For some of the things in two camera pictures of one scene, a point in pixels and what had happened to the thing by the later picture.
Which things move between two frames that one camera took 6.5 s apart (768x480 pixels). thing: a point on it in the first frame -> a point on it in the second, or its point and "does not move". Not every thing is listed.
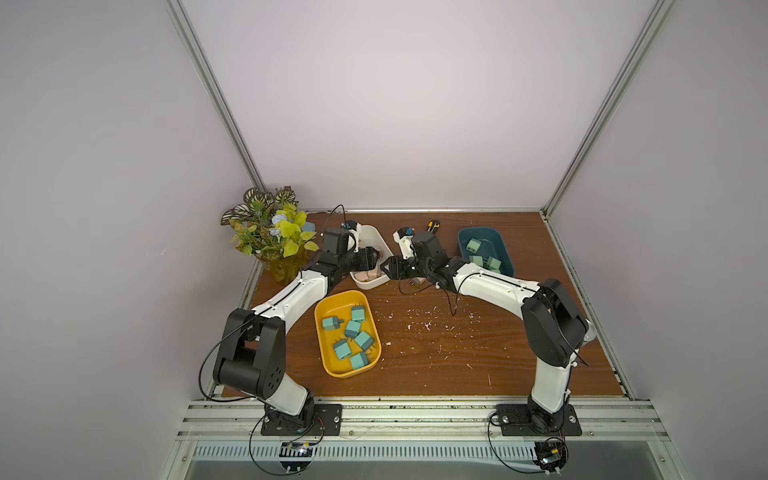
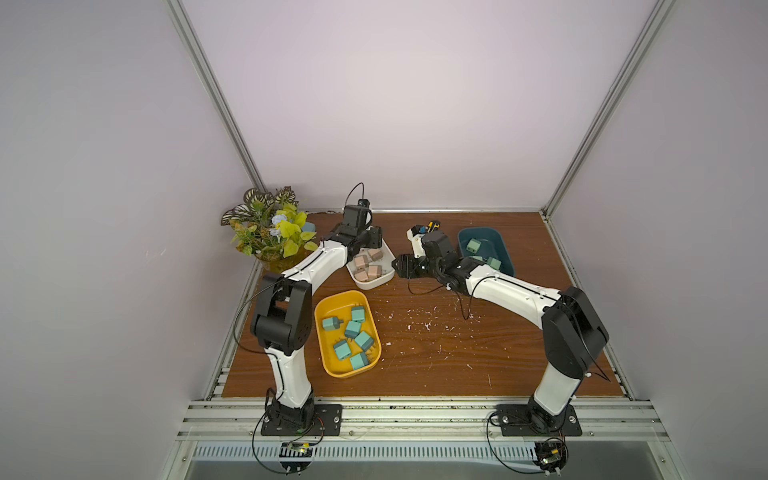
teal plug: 358,313 does not move
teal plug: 342,349 does not move
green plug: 473,245 does not move
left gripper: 365,261 -> 376,237
